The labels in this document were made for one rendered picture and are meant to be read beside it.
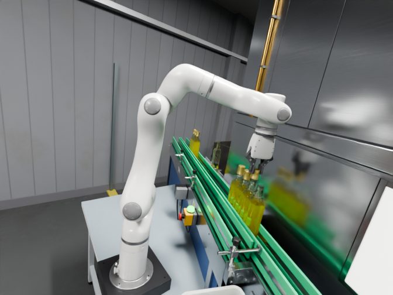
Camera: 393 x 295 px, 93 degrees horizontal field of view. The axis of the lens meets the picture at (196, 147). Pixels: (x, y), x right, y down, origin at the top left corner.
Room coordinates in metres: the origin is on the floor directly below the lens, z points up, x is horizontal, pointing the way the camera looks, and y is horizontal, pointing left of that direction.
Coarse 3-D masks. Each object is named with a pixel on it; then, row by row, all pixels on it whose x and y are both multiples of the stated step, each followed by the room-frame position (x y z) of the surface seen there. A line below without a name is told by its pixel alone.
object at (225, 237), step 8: (176, 144) 1.95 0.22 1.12; (184, 160) 1.49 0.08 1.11; (200, 184) 1.02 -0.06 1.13; (200, 192) 1.01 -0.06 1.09; (208, 200) 0.86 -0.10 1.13; (208, 208) 0.85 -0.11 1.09; (208, 216) 0.83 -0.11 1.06; (216, 216) 0.75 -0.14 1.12; (216, 224) 0.74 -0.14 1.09; (224, 224) 0.68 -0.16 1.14; (216, 232) 0.72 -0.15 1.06; (224, 232) 0.65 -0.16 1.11; (224, 240) 0.65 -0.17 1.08; (224, 248) 0.63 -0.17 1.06
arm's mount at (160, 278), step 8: (112, 256) 0.75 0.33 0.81; (152, 256) 0.79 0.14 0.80; (104, 264) 0.70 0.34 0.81; (112, 264) 0.71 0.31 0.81; (160, 264) 0.75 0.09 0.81; (104, 272) 0.66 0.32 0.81; (160, 272) 0.70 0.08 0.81; (104, 280) 0.62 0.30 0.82; (152, 280) 0.65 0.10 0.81; (160, 280) 0.66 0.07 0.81; (168, 280) 0.67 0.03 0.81; (104, 288) 0.60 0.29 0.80; (112, 288) 0.59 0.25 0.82; (144, 288) 0.61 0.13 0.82; (152, 288) 0.62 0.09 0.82; (160, 288) 0.64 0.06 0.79; (168, 288) 0.67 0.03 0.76
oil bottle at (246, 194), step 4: (244, 192) 0.77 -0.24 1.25; (248, 192) 0.76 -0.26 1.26; (252, 192) 0.76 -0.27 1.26; (244, 196) 0.76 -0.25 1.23; (248, 196) 0.74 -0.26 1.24; (240, 200) 0.78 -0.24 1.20; (244, 200) 0.75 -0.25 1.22; (240, 204) 0.78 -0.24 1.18; (244, 204) 0.75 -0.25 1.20; (240, 208) 0.77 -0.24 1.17; (244, 208) 0.74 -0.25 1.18; (240, 212) 0.76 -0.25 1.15; (244, 212) 0.74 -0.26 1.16; (240, 216) 0.76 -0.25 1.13
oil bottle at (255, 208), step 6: (252, 198) 0.71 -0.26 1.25; (258, 198) 0.70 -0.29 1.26; (252, 204) 0.70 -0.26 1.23; (258, 204) 0.69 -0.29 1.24; (264, 204) 0.70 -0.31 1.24; (246, 210) 0.73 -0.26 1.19; (252, 210) 0.69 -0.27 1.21; (258, 210) 0.69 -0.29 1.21; (246, 216) 0.72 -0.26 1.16; (252, 216) 0.69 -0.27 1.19; (258, 216) 0.69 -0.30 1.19; (246, 222) 0.71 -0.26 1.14; (252, 222) 0.69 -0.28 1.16; (258, 222) 0.70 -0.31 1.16; (252, 228) 0.69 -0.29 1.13; (258, 228) 0.70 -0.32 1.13
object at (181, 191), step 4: (176, 184) 1.23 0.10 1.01; (180, 184) 1.24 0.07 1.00; (184, 184) 1.25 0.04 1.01; (176, 188) 1.18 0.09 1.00; (180, 188) 1.18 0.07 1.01; (184, 188) 1.19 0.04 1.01; (176, 192) 1.17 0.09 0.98; (180, 192) 1.17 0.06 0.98; (184, 192) 1.18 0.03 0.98; (176, 196) 1.17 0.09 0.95; (180, 196) 1.17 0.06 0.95; (184, 196) 1.18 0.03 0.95
